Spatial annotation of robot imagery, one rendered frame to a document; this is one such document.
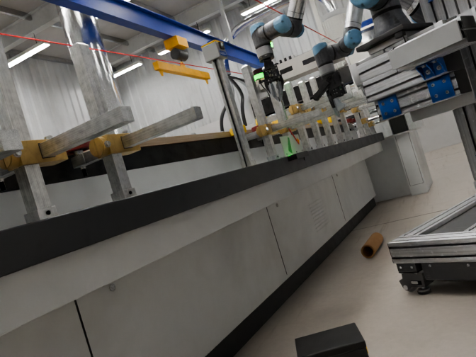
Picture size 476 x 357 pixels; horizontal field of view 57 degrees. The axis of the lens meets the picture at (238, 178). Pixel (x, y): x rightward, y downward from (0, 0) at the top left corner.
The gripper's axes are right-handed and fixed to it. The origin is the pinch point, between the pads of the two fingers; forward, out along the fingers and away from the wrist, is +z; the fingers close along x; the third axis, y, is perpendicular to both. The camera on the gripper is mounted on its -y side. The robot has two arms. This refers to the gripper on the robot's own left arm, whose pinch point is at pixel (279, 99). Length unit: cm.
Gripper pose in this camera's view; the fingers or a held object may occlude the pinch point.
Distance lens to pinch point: 208.1
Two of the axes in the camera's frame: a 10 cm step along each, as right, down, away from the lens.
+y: -1.4, 0.3, -9.9
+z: 2.9, 9.6, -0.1
